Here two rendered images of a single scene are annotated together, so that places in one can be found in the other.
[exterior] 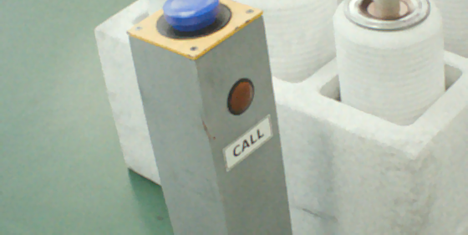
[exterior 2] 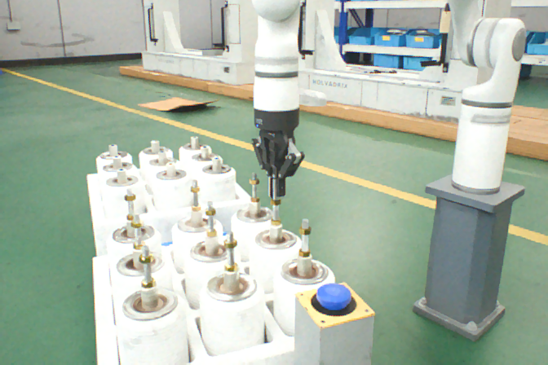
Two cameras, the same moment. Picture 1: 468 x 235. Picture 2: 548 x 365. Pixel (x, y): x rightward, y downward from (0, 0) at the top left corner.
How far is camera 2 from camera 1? 71 cm
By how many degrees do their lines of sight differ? 63
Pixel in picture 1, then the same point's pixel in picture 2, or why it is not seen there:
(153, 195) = not seen: outside the picture
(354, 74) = not seen: hidden behind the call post
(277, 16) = (258, 307)
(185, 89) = (363, 338)
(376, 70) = not seen: hidden behind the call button
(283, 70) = (258, 340)
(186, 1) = (333, 292)
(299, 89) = (280, 340)
